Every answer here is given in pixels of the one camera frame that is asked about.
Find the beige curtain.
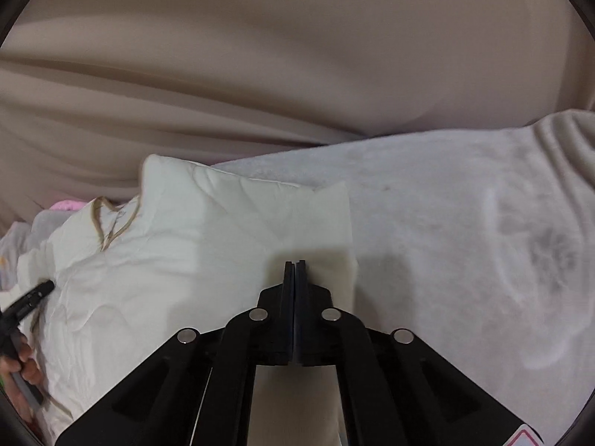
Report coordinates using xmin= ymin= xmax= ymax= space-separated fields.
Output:
xmin=0 ymin=0 xmax=595 ymax=226

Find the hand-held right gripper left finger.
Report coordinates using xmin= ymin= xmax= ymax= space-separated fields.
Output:
xmin=55 ymin=260 xmax=296 ymax=446

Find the pink cloth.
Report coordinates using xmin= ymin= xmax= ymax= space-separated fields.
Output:
xmin=46 ymin=198 xmax=96 ymax=215

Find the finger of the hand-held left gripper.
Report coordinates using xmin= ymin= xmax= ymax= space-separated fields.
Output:
xmin=0 ymin=280 xmax=57 ymax=323

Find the person's left hand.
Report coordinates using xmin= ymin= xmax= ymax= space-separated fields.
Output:
xmin=0 ymin=340 xmax=44 ymax=421

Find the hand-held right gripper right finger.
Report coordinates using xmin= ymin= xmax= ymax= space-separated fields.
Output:
xmin=296 ymin=260 xmax=540 ymax=446

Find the grey floral fleece blanket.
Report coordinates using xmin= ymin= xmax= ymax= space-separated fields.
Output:
xmin=0 ymin=109 xmax=595 ymax=442

